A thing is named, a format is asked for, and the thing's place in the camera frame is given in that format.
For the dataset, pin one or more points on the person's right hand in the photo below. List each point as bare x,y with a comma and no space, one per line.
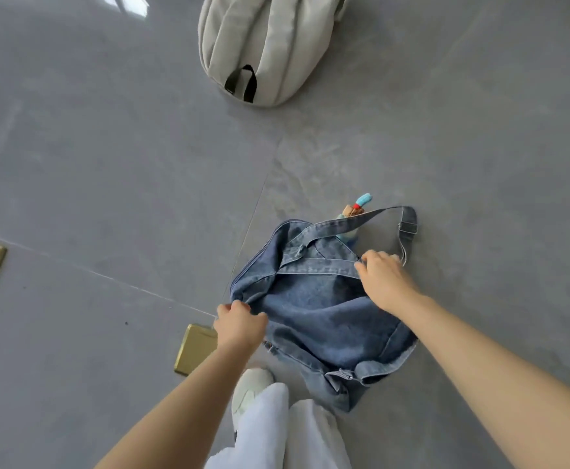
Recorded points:
386,280

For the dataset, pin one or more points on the person's left hand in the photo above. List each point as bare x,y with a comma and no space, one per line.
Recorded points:
238,328

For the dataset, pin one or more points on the person's right fingers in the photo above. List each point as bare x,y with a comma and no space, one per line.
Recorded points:
369,261

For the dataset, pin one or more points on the person's left fingers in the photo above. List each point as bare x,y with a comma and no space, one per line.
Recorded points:
233,306

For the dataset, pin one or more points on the blue denim backpack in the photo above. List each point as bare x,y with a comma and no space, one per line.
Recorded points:
321,312

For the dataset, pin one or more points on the person's right forearm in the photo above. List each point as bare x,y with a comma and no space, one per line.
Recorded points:
499,380

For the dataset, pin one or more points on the person's left forearm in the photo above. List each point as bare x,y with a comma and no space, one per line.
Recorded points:
177,410

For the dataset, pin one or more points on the white sneaker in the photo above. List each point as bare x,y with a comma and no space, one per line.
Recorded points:
248,393

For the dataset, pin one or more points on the person's white trousers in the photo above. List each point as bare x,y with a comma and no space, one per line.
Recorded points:
280,432

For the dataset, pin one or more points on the beige fabric backpack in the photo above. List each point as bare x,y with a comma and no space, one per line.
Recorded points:
265,43

